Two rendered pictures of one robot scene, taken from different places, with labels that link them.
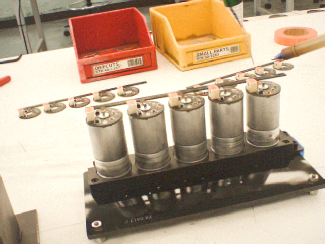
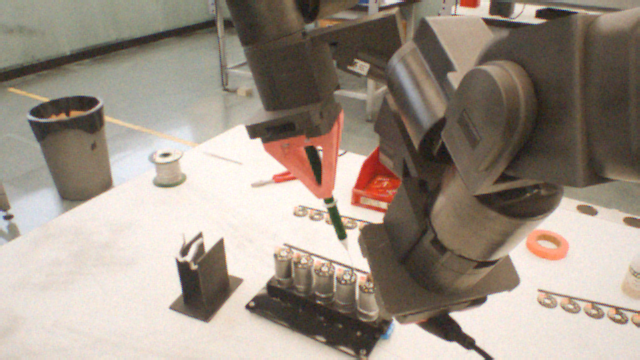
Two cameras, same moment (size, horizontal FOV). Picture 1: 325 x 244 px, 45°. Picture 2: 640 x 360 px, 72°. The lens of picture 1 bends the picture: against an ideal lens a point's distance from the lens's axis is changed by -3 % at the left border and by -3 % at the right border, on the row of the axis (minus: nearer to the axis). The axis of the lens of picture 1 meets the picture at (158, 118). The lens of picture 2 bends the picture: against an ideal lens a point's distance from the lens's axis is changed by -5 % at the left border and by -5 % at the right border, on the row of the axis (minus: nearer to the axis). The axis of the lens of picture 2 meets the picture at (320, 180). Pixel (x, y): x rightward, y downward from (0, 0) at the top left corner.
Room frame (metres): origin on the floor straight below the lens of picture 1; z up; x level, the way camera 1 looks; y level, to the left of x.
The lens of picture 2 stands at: (-0.09, -0.27, 1.16)
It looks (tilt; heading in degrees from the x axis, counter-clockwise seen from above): 29 degrees down; 37
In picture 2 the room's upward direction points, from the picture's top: straight up
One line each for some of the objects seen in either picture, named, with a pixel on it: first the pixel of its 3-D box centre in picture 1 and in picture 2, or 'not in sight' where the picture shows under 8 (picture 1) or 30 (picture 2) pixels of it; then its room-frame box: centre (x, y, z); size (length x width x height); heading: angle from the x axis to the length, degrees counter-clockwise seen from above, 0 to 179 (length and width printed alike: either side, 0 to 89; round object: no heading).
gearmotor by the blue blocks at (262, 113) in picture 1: (262, 118); (368, 302); (0.26, -0.08, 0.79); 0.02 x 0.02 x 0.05
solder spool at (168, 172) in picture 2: not in sight; (167, 167); (0.34, 0.40, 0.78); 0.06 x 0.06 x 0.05
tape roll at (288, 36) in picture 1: (295, 35); (547, 244); (0.54, -0.21, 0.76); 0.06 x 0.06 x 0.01
